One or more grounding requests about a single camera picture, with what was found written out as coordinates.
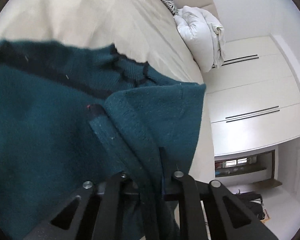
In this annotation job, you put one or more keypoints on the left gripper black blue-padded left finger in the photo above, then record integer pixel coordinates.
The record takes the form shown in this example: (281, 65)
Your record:
(91, 212)

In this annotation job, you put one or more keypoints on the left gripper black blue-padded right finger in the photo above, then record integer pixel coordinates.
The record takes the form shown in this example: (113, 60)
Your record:
(211, 211)

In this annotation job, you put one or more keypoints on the dark teal knit sweater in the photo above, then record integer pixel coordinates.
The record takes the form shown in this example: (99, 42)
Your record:
(70, 115)

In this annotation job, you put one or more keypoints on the dark bag on floor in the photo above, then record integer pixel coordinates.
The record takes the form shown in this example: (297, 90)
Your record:
(254, 202)

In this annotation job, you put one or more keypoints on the white folded duvet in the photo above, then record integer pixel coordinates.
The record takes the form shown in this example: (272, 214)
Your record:
(204, 35)

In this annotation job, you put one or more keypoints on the beige bed sheet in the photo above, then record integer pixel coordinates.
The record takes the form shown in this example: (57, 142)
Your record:
(142, 30)

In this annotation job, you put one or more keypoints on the white wardrobe with black handles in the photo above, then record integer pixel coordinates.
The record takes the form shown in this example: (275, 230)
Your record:
(253, 98)

